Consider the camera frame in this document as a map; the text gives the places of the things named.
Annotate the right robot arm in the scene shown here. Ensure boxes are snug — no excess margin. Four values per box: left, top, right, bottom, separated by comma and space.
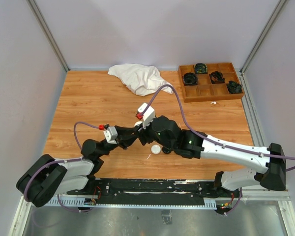
135, 116, 286, 197

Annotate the black coiled strap top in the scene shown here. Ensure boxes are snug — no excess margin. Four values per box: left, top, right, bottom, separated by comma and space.
193, 62, 208, 74

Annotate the black coiled strap middle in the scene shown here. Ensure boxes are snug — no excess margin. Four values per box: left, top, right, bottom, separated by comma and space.
209, 71, 225, 84

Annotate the black coiled strap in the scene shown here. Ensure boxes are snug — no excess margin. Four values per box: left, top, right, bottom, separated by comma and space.
209, 71, 225, 84
182, 72, 199, 87
226, 80, 243, 94
193, 62, 208, 74

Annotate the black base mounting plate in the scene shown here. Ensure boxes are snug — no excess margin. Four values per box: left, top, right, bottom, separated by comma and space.
67, 178, 239, 207

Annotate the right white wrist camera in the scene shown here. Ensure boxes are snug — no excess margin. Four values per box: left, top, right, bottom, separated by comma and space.
137, 103, 156, 129

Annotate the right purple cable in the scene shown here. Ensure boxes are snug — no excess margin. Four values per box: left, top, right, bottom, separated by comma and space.
135, 84, 295, 172

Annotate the black coiled strap right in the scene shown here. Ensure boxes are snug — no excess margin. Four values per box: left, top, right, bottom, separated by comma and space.
226, 80, 243, 94

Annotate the white round charging case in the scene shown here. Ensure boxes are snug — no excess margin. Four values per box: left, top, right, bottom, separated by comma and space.
134, 121, 143, 127

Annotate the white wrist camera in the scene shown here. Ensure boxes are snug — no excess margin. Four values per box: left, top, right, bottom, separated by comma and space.
137, 103, 156, 129
103, 126, 118, 144

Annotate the black charging case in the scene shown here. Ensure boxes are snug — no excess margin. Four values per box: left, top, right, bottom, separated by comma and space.
162, 147, 172, 154

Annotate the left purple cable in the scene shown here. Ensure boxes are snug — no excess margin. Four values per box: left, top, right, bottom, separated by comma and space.
23, 121, 106, 203

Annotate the wooden compartment tray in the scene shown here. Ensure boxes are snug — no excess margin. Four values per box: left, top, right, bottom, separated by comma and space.
178, 62, 244, 103

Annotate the white crumpled cloth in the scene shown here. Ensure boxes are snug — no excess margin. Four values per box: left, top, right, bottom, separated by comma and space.
108, 63, 172, 96

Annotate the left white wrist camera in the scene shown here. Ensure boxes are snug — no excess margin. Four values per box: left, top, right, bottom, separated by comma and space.
103, 126, 118, 144

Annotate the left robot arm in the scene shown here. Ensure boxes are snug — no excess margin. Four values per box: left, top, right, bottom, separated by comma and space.
16, 125, 139, 207

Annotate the grey slotted cable duct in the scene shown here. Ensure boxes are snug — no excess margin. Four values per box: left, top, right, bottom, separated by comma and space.
46, 189, 292, 210

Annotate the purple cable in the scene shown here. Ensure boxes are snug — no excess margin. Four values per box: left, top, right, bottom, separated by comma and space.
135, 84, 295, 172
23, 121, 106, 203

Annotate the black coiled strap left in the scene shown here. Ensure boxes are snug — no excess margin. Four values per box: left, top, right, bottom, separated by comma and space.
182, 72, 199, 87

